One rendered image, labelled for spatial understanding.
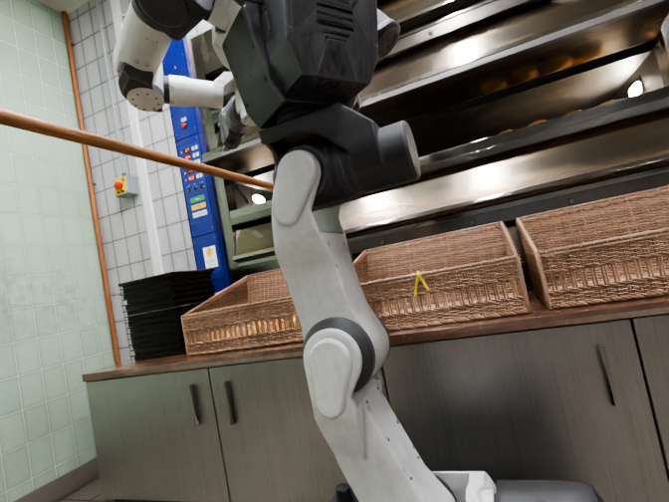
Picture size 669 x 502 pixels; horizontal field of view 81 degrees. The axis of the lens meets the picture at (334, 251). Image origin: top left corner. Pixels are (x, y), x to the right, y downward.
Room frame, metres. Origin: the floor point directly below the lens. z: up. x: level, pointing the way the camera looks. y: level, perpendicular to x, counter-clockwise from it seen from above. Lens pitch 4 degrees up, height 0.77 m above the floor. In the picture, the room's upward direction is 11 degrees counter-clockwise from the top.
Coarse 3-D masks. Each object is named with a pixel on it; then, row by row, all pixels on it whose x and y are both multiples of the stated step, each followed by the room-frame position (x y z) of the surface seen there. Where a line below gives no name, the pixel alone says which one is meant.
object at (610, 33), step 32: (576, 32) 1.23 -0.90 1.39; (608, 32) 1.25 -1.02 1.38; (640, 32) 1.27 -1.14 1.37; (480, 64) 1.33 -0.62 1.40; (512, 64) 1.35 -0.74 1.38; (544, 64) 1.37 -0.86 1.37; (576, 64) 1.39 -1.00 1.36; (384, 96) 1.46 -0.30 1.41; (416, 96) 1.46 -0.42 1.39; (448, 96) 1.49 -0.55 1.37; (480, 96) 1.51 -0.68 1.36; (224, 160) 1.77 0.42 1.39; (256, 160) 1.81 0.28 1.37
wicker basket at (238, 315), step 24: (240, 288) 1.82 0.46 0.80; (264, 288) 1.83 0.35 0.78; (288, 288) 1.78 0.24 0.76; (192, 312) 1.51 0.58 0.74; (216, 312) 1.40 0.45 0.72; (240, 312) 1.78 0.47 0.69; (264, 312) 1.33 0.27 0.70; (288, 312) 1.30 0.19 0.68; (192, 336) 1.49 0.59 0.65; (216, 336) 1.41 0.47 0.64; (264, 336) 1.33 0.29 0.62; (288, 336) 1.30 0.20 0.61
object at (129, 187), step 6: (114, 180) 2.07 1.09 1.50; (120, 180) 2.05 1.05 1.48; (126, 180) 2.04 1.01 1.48; (132, 180) 2.08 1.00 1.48; (126, 186) 2.04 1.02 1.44; (132, 186) 2.07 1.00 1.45; (114, 192) 2.08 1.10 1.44; (120, 192) 2.06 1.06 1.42; (126, 192) 2.05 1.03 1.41; (132, 192) 2.07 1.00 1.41; (138, 192) 2.10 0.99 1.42
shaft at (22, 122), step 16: (0, 112) 0.71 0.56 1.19; (32, 128) 0.76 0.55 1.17; (48, 128) 0.79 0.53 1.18; (64, 128) 0.82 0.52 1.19; (96, 144) 0.89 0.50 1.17; (112, 144) 0.93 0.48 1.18; (128, 144) 0.97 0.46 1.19; (160, 160) 1.07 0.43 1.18; (176, 160) 1.12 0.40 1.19; (224, 176) 1.33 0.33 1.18; (240, 176) 1.41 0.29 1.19
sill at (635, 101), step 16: (640, 96) 1.30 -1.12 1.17; (656, 96) 1.29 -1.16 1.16; (576, 112) 1.37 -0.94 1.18; (592, 112) 1.35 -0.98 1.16; (608, 112) 1.34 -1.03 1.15; (528, 128) 1.43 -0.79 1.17; (544, 128) 1.41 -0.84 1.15; (464, 144) 1.51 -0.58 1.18; (480, 144) 1.49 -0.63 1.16; (496, 144) 1.47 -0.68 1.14; (432, 160) 1.55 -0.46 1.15; (240, 208) 1.89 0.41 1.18; (256, 208) 1.85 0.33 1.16
